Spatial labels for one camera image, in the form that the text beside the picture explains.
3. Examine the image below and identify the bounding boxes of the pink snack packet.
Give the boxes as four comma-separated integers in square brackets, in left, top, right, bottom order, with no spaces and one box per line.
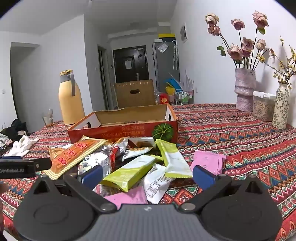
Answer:
[104,186,148,210]
[190,151,227,175]

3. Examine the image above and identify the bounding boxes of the pile of white cracker packets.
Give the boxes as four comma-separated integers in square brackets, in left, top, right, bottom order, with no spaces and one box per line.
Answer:
[112,137,175,205]

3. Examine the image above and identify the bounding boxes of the hanging white umbrella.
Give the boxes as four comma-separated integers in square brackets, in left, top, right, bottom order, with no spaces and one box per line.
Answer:
[172,40,179,70]

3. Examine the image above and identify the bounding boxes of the dried rose bouquet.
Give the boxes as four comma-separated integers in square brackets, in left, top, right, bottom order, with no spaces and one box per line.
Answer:
[205,10,275,70]

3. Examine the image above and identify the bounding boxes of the silver foil snack packet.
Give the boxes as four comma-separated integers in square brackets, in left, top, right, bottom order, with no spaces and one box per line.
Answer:
[78,152,110,183]

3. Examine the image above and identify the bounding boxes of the blue plastic board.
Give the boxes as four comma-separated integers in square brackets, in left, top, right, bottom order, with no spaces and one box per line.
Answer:
[164,78,179,90]

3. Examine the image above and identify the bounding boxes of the lilac decorative plumes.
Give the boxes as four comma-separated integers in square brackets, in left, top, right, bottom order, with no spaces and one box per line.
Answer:
[184,69,195,91]

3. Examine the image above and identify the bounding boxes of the yellow blossom branches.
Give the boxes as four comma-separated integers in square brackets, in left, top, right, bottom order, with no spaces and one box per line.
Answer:
[269,35,296,90]

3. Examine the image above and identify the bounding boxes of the yellow thermos jug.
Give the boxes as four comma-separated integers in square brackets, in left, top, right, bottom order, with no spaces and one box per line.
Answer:
[58,70,85,126]

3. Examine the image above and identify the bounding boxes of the drinking glass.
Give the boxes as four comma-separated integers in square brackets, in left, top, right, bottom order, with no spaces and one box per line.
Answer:
[43,108,55,128]

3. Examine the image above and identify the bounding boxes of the clear grain jar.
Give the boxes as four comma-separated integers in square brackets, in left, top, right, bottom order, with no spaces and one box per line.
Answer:
[253,91,277,122]

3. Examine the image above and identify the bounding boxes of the green snack packet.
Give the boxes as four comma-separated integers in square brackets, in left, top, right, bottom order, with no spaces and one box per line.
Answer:
[155,139,193,178]
[100,155,158,192]

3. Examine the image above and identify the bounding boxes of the pink textured vase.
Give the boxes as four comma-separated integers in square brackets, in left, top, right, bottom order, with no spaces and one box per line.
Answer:
[235,68,256,112]

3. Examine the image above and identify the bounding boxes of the brown cardboard box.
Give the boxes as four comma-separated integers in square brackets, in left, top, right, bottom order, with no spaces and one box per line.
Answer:
[113,79,156,109]

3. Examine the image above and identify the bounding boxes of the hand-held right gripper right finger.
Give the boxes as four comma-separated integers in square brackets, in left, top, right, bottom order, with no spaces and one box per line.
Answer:
[180,165,264,214]

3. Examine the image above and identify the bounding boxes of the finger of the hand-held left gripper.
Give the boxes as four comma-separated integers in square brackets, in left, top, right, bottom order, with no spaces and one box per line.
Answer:
[35,158,52,172]

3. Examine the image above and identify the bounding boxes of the wire storage cart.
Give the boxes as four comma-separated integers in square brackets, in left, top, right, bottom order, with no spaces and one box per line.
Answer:
[175,90,195,105]

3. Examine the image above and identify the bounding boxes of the white glove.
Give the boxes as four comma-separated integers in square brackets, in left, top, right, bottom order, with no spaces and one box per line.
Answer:
[7,136,40,157]

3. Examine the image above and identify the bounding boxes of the dark entrance door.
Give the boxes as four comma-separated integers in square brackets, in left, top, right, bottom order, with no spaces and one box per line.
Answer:
[112,46,149,84]

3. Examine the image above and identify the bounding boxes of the red cardboard box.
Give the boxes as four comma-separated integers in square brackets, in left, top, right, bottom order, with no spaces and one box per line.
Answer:
[68,103,178,144]

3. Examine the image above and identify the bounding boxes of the orange snack packet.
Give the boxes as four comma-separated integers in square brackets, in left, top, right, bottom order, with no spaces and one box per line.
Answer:
[43,136,108,181]

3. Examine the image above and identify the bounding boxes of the dark cloth pile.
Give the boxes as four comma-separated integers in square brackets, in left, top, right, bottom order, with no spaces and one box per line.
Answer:
[0,119,28,142]

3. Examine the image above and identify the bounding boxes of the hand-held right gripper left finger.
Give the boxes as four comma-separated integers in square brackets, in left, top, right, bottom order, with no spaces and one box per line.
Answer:
[33,165,117,214]

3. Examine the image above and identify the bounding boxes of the floral ceramic vase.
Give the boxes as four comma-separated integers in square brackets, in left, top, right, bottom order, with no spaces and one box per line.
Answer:
[272,83,290,130]

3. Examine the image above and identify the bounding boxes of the grey refrigerator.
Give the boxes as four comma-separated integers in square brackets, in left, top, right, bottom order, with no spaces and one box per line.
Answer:
[152,38,180,92]

